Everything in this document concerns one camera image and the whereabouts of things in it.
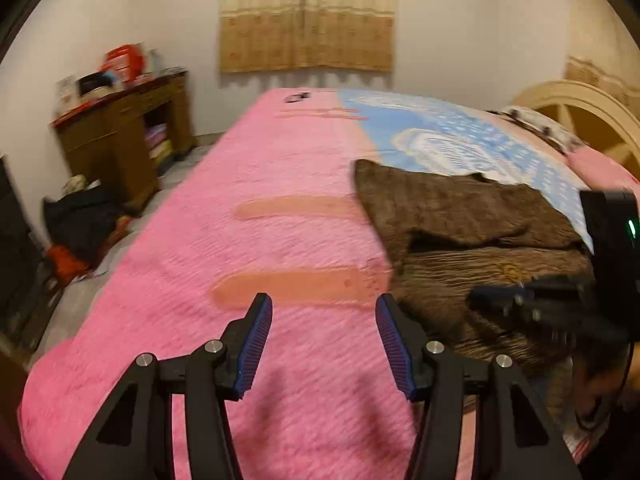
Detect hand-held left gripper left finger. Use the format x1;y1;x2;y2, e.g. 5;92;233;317
62;292;274;480

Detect brown white patterned pillow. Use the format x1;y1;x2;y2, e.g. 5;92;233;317
487;105;587;154

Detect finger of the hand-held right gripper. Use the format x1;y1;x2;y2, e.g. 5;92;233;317
467;272;598;313
510;305;628;358

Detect brown knit sweater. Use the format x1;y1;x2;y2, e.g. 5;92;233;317
353;159;600;413

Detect folded clothes in desk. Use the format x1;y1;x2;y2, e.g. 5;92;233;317
144;124;174;162

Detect brown wooden desk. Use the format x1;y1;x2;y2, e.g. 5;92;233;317
49;70;196;217

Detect red cloth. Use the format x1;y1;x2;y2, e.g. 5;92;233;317
47;244;92;282

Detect blue polka dot blanket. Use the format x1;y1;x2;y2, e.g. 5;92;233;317
339;88;597;255

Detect pink fuzzy blanket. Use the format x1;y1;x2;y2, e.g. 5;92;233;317
17;87;478;480

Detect black furniture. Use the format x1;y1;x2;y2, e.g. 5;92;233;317
0;154;52;343

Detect black item on desk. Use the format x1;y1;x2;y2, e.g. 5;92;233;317
75;72;115;97

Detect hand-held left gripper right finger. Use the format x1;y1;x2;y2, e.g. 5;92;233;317
375;293;583;480

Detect black bag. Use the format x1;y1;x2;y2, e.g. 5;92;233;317
42;185;127;267

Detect cream arched headboard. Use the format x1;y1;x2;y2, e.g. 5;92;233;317
512;79;640;182

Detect black cable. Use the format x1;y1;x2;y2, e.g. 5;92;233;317
575;339;637;431

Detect red gift bag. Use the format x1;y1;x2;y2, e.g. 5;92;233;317
101;43;147;84

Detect beige patterned window curtain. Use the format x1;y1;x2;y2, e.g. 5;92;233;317
219;0;397;75

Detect beige bundle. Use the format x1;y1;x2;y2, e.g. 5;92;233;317
62;174;90;197

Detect white printed card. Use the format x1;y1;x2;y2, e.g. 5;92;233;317
56;75;77;112

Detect pink pillow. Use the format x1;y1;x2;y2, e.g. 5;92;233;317
566;146;640;196

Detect beige patterned side curtain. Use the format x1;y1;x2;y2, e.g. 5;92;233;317
564;0;640;107

